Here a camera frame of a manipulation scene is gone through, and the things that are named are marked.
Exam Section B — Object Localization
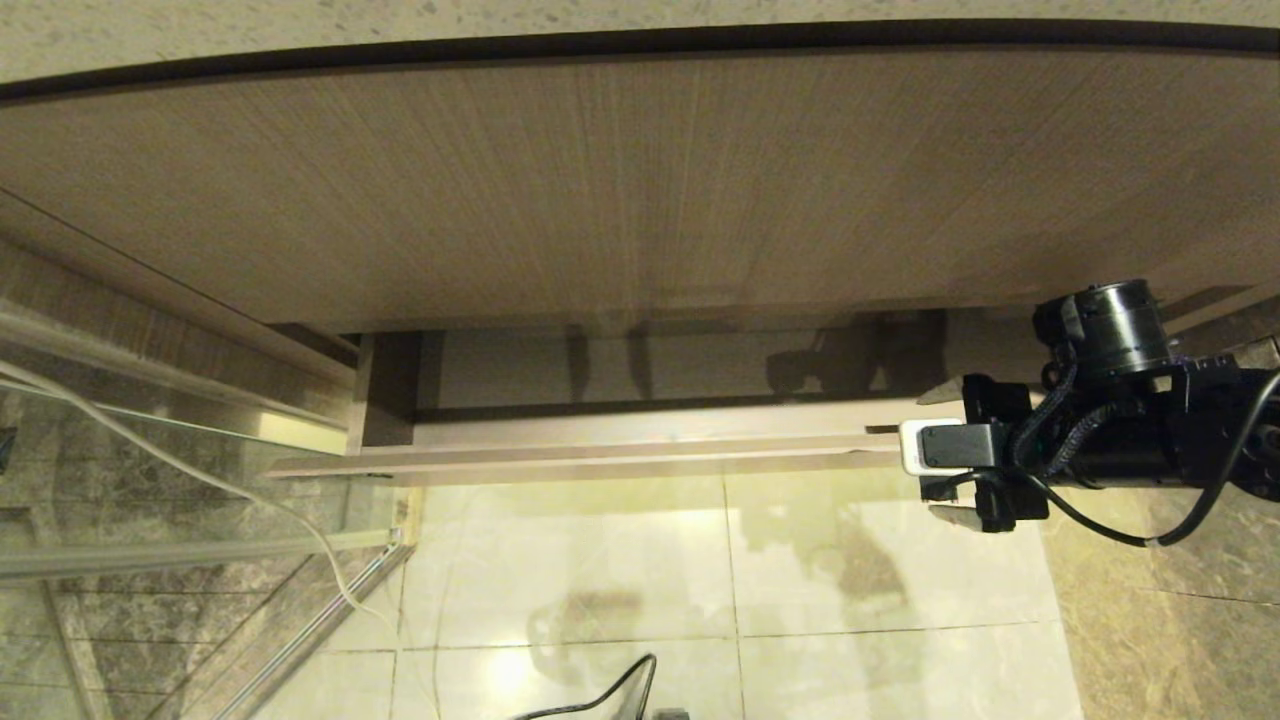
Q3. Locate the light wooden drawer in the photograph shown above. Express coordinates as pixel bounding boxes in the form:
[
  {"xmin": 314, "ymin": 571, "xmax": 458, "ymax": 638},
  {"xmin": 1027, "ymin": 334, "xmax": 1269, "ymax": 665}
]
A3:
[{"xmin": 265, "ymin": 312, "xmax": 1051, "ymax": 488}]

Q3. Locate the light wooden vanity cabinet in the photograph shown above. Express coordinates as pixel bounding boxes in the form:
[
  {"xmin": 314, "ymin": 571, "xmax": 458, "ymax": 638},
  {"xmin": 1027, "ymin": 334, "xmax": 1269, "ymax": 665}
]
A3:
[{"xmin": 0, "ymin": 45, "xmax": 1280, "ymax": 366}]

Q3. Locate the speckled stone countertop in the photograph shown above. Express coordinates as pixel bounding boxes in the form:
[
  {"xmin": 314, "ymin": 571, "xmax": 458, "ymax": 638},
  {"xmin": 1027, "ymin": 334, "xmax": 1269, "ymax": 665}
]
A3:
[{"xmin": 0, "ymin": 0, "xmax": 1280, "ymax": 91}]

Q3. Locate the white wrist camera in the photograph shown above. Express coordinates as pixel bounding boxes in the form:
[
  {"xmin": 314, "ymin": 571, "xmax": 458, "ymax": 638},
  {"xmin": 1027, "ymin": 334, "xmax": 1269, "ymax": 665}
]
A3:
[{"xmin": 900, "ymin": 420, "xmax": 1003, "ymax": 477}]

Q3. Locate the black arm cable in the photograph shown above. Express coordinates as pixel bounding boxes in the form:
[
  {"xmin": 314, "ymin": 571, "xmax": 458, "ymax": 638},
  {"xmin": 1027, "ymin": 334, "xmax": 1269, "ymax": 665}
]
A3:
[{"xmin": 1010, "ymin": 368, "xmax": 1280, "ymax": 549}]

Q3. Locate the black base cable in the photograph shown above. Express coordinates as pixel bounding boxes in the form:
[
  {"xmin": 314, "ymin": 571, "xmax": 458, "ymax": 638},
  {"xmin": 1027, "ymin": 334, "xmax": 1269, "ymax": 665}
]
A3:
[{"xmin": 508, "ymin": 653, "xmax": 659, "ymax": 720}]

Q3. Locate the thin white cable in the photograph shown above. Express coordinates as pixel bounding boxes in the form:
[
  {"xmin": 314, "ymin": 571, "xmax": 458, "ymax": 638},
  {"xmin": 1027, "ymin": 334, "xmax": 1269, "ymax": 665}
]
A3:
[{"xmin": 0, "ymin": 358, "xmax": 443, "ymax": 720}]

